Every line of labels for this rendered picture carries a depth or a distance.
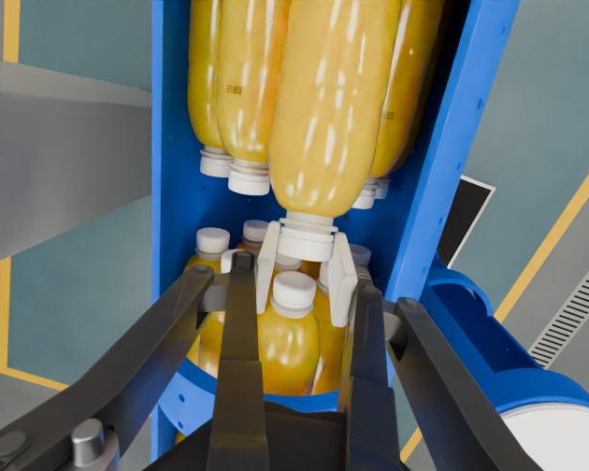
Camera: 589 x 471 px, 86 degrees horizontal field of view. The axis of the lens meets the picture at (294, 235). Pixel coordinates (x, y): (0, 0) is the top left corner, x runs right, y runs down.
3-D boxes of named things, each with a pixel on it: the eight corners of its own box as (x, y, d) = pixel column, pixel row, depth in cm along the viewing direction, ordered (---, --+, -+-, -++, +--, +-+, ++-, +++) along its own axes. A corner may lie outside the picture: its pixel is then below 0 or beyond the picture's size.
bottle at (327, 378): (268, 406, 41) (291, 278, 34) (303, 378, 46) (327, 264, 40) (310, 445, 36) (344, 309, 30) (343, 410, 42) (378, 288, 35)
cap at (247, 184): (279, 169, 31) (276, 187, 31) (246, 161, 32) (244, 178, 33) (257, 172, 27) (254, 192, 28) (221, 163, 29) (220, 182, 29)
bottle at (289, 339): (298, 419, 39) (327, 288, 33) (296, 478, 32) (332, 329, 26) (242, 409, 39) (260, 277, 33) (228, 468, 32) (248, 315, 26)
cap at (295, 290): (312, 294, 31) (315, 278, 31) (312, 317, 28) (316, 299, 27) (273, 288, 31) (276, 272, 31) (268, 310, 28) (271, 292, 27)
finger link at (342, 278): (343, 276, 15) (358, 278, 15) (335, 231, 22) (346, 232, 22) (331, 326, 17) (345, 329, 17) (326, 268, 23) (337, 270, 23)
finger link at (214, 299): (246, 321, 15) (182, 310, 15) (260, 272, 19) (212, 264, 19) (250, 292, 14) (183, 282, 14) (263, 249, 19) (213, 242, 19)
